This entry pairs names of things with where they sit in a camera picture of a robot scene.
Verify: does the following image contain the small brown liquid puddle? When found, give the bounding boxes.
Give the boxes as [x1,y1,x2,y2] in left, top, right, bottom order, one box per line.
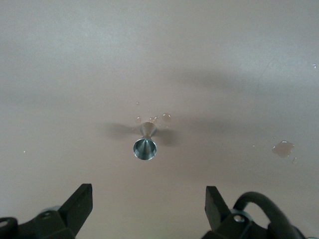
[271,140,295,158]

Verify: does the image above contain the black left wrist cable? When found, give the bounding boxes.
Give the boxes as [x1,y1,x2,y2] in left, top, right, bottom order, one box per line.
[233,191,305,239]

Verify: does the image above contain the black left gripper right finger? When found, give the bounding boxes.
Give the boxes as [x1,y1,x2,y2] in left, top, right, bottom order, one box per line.
[201,186,270,239]

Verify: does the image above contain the steel double jigger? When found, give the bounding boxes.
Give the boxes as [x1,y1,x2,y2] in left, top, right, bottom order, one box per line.
[132,121,159,162]

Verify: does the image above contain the brown table cover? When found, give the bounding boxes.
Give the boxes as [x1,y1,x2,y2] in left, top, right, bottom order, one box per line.
[0,0,319,239]

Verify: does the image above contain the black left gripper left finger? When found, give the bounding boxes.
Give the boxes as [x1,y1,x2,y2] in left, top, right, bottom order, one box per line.
[0,183,93,239]

